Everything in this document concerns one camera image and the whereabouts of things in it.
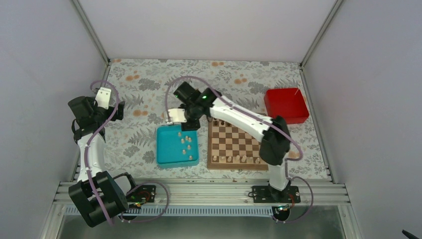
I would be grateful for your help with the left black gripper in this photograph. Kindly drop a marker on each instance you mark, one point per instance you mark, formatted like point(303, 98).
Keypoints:
point(119, 116)

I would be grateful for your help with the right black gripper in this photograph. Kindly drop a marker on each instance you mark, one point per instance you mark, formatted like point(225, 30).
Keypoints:
point(194, 126)

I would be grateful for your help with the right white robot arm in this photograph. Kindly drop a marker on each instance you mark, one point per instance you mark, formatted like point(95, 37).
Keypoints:
point(272, 133)

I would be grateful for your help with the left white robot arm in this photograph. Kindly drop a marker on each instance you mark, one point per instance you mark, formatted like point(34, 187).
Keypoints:
point(96, 194)

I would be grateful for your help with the wooden chess board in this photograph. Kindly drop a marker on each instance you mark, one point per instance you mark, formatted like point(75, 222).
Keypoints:
point(232, 141)

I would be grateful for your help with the teal plastic tray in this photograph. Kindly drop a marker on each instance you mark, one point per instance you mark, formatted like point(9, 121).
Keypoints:
point(169, 147)

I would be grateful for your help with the red plastic box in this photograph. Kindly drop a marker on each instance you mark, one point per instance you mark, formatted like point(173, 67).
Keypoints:
point(289, 103)

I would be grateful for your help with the floral patterned table mat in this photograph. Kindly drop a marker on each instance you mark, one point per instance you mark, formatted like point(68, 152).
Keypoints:
point(143, 85)

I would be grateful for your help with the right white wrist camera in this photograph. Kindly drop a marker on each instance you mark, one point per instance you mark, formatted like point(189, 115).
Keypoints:
point(176, 115)

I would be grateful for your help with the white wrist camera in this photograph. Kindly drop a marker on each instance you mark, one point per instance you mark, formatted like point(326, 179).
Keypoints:
point(176, 115)
point(103, 97)

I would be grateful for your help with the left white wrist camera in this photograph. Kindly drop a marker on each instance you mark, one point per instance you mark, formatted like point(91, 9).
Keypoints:
point(103, 97)

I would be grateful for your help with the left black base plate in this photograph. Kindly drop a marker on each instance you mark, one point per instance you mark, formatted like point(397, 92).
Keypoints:
point(143, 194)

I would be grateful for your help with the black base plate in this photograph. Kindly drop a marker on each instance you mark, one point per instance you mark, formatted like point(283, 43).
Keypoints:
point(143, 194)
point(268, 194)

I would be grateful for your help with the left aluminium frame post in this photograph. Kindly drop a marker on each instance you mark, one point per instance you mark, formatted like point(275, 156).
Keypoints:
point(91, 31)

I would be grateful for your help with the aluminium frame post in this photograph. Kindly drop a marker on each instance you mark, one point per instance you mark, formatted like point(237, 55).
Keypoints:
point(322, 30)
point(91, 31)

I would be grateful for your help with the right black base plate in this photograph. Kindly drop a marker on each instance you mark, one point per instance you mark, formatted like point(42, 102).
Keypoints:
point(268, 194)

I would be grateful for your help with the right aluminium frame post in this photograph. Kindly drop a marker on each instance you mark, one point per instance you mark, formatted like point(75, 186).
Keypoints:
point(322, 30)

